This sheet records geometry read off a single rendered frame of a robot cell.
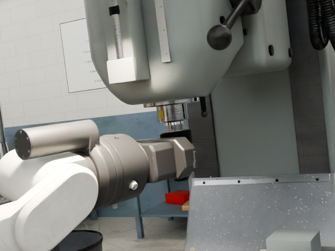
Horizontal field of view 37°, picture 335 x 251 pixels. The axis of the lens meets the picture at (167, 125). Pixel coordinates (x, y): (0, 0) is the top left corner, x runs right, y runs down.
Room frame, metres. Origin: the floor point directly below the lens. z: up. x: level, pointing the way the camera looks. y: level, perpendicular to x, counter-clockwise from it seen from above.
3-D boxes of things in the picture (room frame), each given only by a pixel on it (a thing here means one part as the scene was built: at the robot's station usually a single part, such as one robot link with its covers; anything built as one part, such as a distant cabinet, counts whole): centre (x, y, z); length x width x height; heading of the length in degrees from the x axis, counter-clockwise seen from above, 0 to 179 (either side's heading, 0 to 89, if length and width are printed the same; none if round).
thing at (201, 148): (0.72, -0.03, 1.23); 0.06 x 0.02 x 0.03; 137
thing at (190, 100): (0.74, -0.01, 1.31); 0.09 x 0.09 x 0.01
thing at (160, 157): (0.67, 0.05, 1.23); 0.13 x 0.12 x 0.10; 47
